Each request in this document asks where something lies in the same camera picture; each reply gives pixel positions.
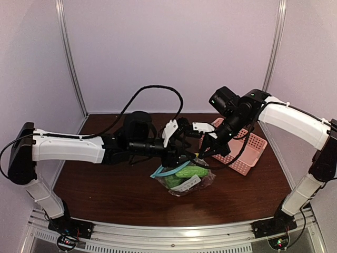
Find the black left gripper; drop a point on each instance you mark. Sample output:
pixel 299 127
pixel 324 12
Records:
pixel 171 158

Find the front aluminium rail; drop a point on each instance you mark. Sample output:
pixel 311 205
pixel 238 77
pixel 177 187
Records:
pixel 109 237

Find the clear zip top bag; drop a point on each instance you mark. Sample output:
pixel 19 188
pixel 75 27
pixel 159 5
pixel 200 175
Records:
pixel 186 187

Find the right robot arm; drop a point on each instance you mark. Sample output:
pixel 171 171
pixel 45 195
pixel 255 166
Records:
pixel 257 105

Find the dark red grape bunch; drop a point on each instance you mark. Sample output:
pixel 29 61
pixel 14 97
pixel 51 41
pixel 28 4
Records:
pixel 206 181

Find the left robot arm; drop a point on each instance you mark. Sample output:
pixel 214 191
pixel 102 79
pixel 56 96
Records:
pixel 130 140

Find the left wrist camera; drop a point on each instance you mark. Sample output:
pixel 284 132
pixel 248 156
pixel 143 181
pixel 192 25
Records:
pixel 174 126

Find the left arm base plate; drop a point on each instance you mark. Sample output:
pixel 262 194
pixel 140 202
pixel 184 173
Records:
pixel 71 229

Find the aluminium frame post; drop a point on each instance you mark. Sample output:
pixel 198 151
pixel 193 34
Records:
pixel 59 4
pixel 277 39

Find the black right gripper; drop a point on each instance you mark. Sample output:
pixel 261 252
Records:
pixel 216 146

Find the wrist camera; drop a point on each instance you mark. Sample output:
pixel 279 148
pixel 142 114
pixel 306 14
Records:
pixel 174 126
pixel 199 129

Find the right aluminium frame post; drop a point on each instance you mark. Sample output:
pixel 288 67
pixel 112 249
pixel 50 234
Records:
pixel 277 39

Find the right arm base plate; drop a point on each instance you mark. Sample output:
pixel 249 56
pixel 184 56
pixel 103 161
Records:
pixel 273 226

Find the green chayote squash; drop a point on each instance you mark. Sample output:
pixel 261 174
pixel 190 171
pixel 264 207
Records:
pixel 172 181

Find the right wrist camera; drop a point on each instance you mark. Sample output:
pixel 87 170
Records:
pixel 199 129

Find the left aluminium frame post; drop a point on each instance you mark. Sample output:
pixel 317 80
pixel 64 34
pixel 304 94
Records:
pixel 59 4

